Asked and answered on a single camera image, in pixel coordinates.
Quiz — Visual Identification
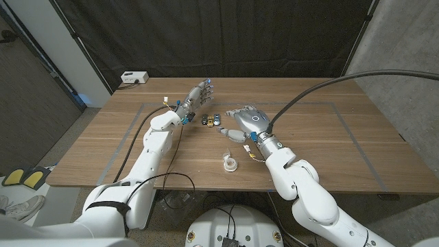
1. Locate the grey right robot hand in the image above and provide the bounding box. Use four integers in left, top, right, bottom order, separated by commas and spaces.
216, 105, 274, 143

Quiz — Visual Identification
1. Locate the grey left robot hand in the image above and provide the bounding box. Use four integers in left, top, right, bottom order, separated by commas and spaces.
174, 78, 215, 126

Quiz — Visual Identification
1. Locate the clear tape roll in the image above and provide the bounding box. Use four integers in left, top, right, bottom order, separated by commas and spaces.
222, 150, 239, 173

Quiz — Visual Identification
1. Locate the wooden table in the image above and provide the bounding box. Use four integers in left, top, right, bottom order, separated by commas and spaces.
97, 101, 389, 193

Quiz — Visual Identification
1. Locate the white power box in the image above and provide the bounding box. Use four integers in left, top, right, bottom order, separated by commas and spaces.
120, 71, 150, 84

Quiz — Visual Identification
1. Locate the black backdrop curtain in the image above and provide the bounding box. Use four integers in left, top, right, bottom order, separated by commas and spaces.
51, 0, 378, 93

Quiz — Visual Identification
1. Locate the white robot torso base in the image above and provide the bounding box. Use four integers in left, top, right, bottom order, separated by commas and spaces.
185, 204, 285, 247

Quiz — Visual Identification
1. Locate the clear plastic bag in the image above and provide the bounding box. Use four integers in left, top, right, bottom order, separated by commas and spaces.
158, 190, 207, 228

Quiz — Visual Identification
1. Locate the white table leg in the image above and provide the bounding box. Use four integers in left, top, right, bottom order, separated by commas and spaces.
145, 189, 159, 230

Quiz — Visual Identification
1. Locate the dark grey door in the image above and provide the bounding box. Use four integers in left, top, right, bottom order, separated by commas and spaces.
0, 6, 86, 176

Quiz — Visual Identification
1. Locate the yellow foot pedal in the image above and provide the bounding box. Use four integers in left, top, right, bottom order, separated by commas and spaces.
1, 167, 25, 188
21, 166, 51, 191

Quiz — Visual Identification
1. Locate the white robot chest cover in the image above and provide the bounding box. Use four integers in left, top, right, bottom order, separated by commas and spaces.
0, 237, 140, 247

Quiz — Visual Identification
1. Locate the grey sneaker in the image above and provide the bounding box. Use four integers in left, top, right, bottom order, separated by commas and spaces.
0, 194, 46, 224

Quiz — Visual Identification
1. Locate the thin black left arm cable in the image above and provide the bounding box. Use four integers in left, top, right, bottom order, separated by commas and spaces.
125, 123, 196, 211

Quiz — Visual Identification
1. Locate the black power box cable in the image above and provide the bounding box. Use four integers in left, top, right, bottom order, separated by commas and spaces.
117, 80, 140, 91

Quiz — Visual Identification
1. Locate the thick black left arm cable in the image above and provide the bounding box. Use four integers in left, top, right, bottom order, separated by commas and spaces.
112, 104, 173, 184

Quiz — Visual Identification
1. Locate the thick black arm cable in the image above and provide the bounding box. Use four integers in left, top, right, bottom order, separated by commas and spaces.
112, 104, 173, 184
266, 69, 439, 134

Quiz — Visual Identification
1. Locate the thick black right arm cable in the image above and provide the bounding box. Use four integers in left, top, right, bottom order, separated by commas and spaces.
266, 69, 439, 134

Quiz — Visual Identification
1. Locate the black backdrop frame pole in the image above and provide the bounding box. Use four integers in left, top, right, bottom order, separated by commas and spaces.
340, 0, 380, 78
49, 0, 115, 94

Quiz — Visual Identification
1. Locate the black door handle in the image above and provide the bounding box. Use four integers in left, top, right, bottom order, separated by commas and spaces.
0, 30, 16, 44

